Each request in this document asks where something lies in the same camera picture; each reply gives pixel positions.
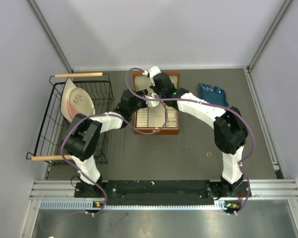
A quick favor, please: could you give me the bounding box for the brown jewelry box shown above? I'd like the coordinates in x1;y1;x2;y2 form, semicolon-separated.
133;71;180;135

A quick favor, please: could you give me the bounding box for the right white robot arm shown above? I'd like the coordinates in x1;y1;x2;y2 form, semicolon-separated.
148;70;248;200

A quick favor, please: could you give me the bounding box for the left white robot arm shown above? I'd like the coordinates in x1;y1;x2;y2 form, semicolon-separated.
61;89;155;198

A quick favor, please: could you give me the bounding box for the blue leaf dish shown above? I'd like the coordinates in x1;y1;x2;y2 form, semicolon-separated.
199;83;229;107

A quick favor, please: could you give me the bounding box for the pink floral round plate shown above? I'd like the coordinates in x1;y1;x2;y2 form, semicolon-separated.
67;88;95;119

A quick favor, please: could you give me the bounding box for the cream square plate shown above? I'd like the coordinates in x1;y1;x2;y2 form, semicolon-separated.
60;78;76;123

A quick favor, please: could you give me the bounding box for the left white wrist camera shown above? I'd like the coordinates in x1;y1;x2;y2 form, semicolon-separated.
145;93;160;108

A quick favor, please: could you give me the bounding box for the black wire basket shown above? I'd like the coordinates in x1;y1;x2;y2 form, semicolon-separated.
26;73;114;166

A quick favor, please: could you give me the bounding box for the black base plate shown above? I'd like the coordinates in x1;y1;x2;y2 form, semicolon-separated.
74;180;251;206

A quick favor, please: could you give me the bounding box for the aluminium frame rail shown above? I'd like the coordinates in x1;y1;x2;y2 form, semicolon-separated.
30;179;298;200

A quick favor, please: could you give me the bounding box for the grey cable duct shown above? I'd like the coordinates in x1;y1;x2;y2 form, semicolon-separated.
40;199;239;210

